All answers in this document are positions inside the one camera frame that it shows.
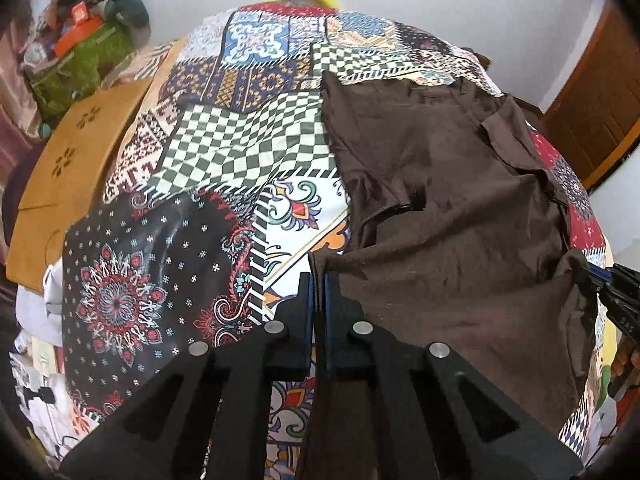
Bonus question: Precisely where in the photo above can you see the patchwork printed bedsheet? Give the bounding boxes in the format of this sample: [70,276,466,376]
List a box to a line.
[60,2,610,480]

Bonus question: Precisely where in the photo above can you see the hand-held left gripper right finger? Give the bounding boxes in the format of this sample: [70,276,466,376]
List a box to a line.
[322,272,587,480]

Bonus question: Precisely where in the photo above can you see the orange box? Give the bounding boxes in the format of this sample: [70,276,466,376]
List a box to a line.
[54,4,105,57]

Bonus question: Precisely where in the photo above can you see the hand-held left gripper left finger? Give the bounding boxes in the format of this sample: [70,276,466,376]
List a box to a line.
[59,272,316,480]

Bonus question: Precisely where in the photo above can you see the green patterned bag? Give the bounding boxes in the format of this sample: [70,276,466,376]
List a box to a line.
[29,19,137,122]

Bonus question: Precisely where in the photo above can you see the tan wooden board flower cutouts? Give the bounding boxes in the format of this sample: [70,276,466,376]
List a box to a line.
[4,78,157,295]

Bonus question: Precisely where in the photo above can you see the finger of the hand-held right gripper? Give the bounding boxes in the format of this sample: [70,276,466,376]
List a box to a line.
[580,275,615,302]
[573,259,612,276]

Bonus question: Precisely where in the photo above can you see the pink curtain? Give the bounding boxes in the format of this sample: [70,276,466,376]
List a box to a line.
[0,24,43,173]

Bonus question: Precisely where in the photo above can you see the person's right hand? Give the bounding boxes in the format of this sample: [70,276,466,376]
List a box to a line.
[611,338,640,378]

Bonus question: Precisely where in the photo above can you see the white clutter pile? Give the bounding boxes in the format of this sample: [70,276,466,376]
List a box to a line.
[11,259,68,428]

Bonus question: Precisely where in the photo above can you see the grey cloth bundle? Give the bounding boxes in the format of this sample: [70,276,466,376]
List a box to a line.
[80,0,152,28]

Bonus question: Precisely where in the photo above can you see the brown wooden door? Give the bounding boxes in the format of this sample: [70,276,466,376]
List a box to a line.
[542,0,640,192]

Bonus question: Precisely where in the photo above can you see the brown shirt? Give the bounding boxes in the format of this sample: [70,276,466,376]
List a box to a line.
[299,73,609,480]

